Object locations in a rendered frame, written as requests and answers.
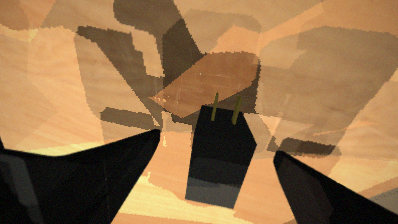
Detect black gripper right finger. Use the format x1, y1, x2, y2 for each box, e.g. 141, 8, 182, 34
273, 150, 398, 224

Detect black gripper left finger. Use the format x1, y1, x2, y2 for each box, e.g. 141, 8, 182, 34
0, 129, 161, 224

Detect black two-prong plug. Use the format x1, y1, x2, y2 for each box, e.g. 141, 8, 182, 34
185, 92, 257, 210

